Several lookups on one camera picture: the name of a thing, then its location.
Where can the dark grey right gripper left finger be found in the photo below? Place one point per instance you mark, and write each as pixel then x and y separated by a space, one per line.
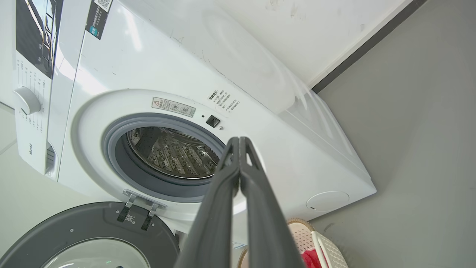
pixel 215 223

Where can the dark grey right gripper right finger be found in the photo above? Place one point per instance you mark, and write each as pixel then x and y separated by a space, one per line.
pixel 267 230

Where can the red cloth garment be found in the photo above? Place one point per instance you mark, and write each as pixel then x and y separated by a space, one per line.
pixel 310 259

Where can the cream perforated laundry basket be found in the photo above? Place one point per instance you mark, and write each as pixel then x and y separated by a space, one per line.
pixel 329 249

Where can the stainless steel washing machine drum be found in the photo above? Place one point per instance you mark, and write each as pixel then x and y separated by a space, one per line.
pixel 171 156

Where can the grey washing machine door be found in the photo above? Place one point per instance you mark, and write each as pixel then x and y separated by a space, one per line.
pixel 93 223

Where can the black washing machine display panel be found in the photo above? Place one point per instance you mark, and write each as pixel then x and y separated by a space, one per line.
pixel 37 33

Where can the round white filter cover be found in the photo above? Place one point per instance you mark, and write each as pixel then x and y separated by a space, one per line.
pixel 327 201

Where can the metal door hinge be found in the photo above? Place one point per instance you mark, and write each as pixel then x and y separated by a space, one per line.
pixel 143 203

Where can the grey rubber door gasket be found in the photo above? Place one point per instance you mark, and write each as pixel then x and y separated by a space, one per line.
pixel 148 184

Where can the white front-load washing machine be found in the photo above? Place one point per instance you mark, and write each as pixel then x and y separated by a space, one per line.
pixel 290 149

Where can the black square door latch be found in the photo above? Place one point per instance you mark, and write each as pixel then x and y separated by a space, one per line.
pixel 212 121

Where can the printed text instruction sticker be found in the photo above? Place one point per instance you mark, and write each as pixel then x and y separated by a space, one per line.
pixel 224 100

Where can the warning sticker with triangle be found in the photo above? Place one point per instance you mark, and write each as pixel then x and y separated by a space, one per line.
pixel 173 107

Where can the dark grey baseboard strip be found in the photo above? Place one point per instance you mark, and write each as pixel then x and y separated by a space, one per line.
pixel 368 44

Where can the white round program dial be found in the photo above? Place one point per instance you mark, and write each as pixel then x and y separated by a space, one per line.
pixel 26 100

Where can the black QR label sticker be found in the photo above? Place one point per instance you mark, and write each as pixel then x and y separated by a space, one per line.
pixel 98 16

